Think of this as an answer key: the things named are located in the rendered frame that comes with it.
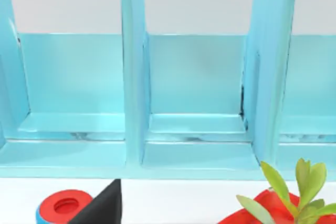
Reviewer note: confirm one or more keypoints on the red plant pot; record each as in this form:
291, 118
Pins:
265, 205

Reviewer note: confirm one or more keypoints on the stack of coloured rings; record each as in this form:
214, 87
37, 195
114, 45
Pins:
63, 204

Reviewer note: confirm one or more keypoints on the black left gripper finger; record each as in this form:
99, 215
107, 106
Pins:
105, 205

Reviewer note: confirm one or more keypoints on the light blue rack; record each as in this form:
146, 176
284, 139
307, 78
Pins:
78, 77

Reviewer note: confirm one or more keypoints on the green leafy plant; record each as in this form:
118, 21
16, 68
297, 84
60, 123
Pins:
307, 182

